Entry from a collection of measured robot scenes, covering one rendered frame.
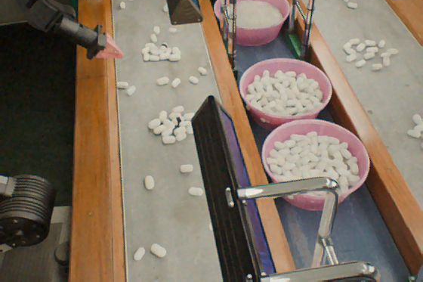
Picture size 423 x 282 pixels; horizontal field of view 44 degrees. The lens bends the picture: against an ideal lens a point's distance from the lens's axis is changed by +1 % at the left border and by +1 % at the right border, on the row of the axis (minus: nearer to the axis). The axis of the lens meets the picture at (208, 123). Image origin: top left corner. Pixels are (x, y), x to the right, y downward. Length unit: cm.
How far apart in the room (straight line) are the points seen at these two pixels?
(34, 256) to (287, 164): 75
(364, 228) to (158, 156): 55
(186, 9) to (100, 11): 69
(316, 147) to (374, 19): 67
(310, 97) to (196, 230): 57
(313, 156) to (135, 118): 51
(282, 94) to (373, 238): 49
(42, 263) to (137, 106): 51
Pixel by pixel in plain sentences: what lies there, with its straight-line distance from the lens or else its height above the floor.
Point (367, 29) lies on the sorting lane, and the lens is 186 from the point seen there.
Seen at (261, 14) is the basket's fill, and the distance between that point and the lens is 190.
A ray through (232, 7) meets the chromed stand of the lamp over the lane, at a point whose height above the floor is 94.
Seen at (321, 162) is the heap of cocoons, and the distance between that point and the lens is 135.
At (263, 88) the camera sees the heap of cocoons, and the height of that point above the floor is 73.
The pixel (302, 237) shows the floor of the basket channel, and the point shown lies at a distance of 129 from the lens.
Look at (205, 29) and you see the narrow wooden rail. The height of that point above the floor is 76.
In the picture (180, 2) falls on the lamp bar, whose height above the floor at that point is 110.
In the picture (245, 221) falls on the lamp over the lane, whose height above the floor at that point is 111.
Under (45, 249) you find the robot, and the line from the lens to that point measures 158.
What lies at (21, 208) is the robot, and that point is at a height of 79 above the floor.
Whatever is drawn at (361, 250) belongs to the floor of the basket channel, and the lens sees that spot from 130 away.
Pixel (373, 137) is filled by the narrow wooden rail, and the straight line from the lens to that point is 142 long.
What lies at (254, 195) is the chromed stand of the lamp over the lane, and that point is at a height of 112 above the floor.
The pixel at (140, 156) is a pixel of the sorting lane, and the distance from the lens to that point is 137.
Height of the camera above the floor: 174
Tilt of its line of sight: 44 degrees down
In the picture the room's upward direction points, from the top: 2 degrees counter-clockwise
